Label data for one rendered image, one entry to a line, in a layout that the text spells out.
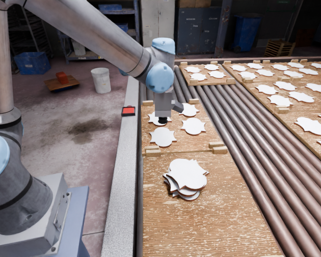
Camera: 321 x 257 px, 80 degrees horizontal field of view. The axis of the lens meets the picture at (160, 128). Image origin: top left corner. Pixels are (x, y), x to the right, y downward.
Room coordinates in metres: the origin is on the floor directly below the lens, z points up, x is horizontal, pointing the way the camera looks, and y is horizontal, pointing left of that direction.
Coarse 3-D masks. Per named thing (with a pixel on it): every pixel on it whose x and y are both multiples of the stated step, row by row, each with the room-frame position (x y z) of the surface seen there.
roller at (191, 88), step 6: (186, 84) 1.35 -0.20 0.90; (192, 90) 1.21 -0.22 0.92; (192, 96) 1.15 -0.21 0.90; (198, 96) 1.11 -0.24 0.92; (204, 108) 0.96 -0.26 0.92; (210, 120) 0.83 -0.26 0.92; (234, 162) 0.54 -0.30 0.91; (240, 174) 0.47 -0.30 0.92; (270, 228) 0.28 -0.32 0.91; (276, 240) 0.24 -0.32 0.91; (282, 252) 0.21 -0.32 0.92
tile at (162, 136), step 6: (150, 132) 0.69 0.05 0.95; (156, 132) 0.69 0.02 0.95; (162, 132) 0.69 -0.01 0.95; (168, 132) 0.69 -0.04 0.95; (174, 132) 0.70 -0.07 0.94; (156, 138) 0.65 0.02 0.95; (162, 138) 0.65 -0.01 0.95; (168, 138) 0.65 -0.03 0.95; (174, 138) 0.65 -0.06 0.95; (156, 144) 0.61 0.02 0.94; (162, 144) 0.61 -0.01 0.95; (168, 144) 0.61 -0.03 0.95
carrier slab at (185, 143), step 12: (144, 108) 0.93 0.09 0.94; (144, 120) 0.81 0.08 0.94; (180, 120) 0.81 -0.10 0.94; (204, 120) 0.81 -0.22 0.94; (144, 132) 0.71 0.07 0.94; (180, 132) 0.71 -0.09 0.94; (216, 132) 0.71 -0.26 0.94; (144, 144) 0.62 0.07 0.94; (180, 144) 0.62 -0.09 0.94; (192, 144) 0.62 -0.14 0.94; (204, 144) 0.62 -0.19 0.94
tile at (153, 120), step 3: (150, 114) 0.85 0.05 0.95; (153, 114) 0.85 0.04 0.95; (150, 117) 0.82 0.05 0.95; (153, 117) 0.82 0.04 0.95; (156, 117) 0.82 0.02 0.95; (168, 117) 0.82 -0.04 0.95; (150, 120) 0.79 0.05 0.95; (153, 120) 0.79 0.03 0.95; (156, 120) 0.79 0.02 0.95; (168, 120) 0.79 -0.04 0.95; (171, 120) 0.79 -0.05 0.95; (153, 123) 0.77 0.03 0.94; (156, 123) 0.76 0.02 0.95; (159, 123) 0.76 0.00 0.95; (159, 126) 0.75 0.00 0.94; (162, 126) 0.75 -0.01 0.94
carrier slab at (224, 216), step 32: (160, 160) 0.53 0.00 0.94; (224, 160) 0.53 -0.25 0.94; (160, 192) 0.38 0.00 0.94; (224, 192) 0.38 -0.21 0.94; (160, 224) 0.28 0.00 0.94; (192, 224) 0.28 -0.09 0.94; (224, 224) 0.28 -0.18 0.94; (256, 224) 0.28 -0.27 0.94; (160, 256) 0.20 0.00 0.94; (192, 256) 0.20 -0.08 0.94; (224, 256) 0.20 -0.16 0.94; (256, 256) 0.20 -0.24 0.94
